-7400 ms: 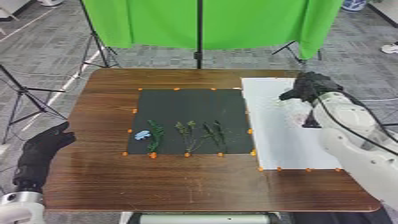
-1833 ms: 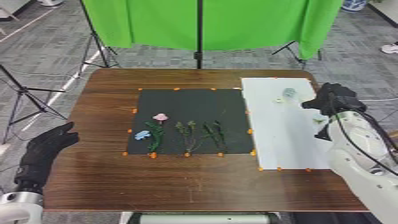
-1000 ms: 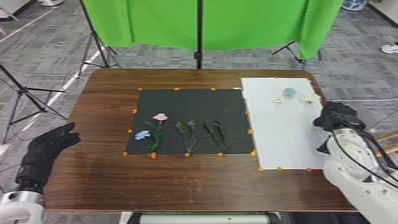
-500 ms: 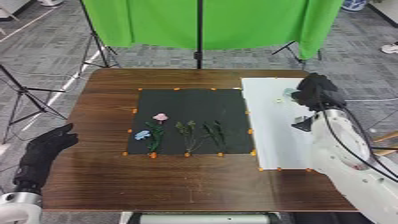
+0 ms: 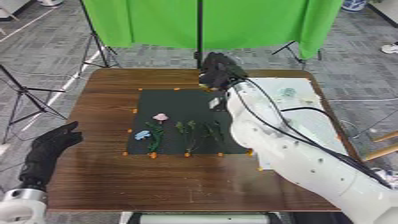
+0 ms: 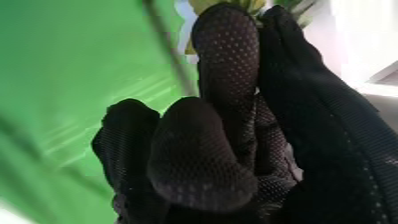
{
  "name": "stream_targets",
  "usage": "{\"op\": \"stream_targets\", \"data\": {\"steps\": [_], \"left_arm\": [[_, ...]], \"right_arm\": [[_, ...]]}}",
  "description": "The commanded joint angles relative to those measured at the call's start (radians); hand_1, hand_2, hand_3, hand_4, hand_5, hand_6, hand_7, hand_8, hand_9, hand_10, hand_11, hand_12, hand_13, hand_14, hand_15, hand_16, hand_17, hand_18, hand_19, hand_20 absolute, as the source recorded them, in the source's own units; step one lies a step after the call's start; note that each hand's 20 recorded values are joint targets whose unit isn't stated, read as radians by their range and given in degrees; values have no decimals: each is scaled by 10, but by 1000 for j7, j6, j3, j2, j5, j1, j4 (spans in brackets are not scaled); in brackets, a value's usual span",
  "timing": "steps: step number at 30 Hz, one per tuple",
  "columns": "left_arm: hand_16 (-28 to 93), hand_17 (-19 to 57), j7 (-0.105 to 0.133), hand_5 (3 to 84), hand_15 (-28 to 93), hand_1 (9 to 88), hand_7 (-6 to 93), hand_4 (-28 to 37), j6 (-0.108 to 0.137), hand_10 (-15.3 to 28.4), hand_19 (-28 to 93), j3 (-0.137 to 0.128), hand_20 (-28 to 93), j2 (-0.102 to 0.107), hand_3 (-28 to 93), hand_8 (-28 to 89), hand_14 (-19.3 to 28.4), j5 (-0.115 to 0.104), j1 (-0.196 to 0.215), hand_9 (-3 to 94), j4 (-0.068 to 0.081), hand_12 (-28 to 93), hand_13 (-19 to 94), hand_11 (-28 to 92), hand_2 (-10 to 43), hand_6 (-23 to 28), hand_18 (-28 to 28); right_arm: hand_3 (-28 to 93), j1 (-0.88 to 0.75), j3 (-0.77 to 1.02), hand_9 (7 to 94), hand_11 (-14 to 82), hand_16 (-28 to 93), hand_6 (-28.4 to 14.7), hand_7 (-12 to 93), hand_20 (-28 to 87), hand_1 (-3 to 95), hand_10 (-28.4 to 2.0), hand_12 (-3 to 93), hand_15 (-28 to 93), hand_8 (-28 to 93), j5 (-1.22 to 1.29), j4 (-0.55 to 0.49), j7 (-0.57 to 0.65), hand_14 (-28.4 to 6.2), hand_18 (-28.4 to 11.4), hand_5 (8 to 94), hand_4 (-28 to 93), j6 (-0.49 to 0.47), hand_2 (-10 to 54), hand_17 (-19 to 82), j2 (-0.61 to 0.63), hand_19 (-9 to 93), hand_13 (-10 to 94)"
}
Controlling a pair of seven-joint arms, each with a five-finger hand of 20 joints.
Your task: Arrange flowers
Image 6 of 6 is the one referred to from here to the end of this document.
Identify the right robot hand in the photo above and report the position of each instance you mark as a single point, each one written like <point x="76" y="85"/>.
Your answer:
<point x="237" y="140"/>

